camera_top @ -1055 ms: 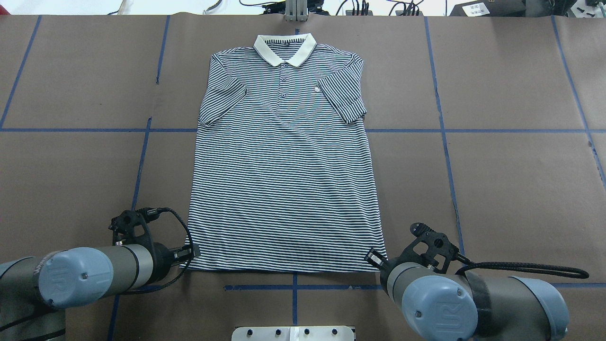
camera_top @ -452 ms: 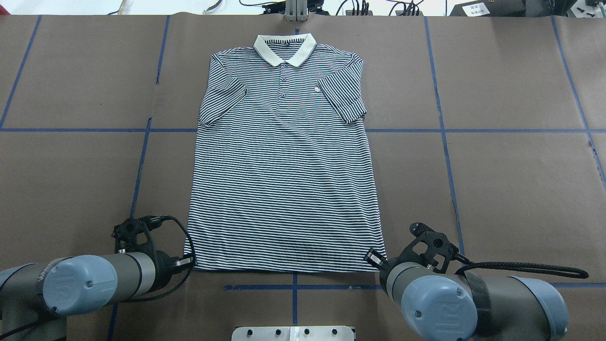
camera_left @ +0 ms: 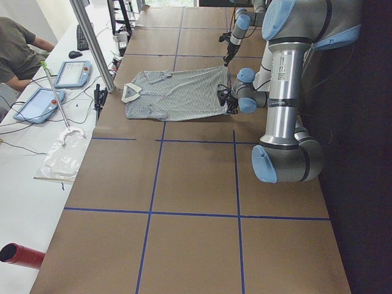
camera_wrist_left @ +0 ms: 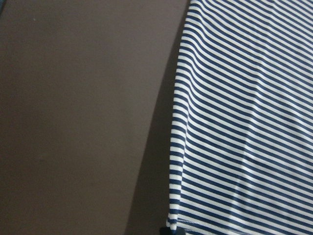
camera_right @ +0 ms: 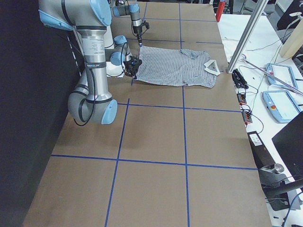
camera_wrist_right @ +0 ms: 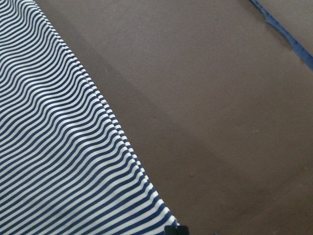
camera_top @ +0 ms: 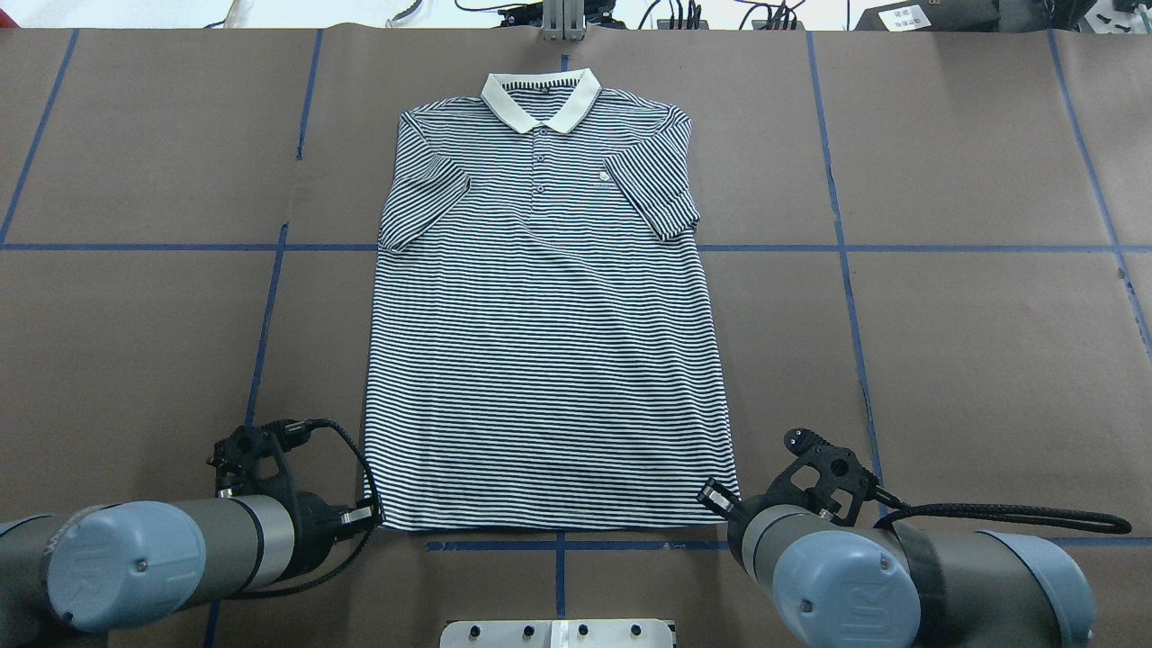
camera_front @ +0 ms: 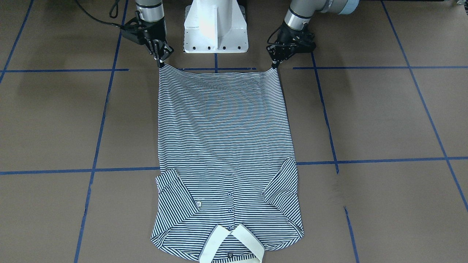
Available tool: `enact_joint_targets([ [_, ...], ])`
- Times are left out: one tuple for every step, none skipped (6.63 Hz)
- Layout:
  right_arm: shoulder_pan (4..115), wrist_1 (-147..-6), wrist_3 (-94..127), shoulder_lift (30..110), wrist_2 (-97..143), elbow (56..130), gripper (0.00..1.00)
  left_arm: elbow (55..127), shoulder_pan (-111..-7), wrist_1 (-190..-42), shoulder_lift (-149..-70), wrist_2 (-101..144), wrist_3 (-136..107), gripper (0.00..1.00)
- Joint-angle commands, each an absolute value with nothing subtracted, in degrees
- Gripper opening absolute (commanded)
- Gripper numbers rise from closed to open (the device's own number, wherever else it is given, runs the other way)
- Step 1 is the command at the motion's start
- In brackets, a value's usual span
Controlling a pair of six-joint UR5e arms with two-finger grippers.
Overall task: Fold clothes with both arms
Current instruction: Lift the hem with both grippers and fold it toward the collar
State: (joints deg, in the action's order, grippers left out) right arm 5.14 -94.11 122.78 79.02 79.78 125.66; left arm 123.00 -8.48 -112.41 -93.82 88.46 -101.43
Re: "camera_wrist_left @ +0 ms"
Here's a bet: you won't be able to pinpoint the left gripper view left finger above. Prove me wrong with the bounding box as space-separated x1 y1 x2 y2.
159 227 171 235

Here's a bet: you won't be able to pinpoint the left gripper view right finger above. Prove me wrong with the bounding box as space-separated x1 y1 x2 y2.
176 229 185 235

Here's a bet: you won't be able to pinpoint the blue white striped polo shirt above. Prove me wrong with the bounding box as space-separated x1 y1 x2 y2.
166 0 313 235

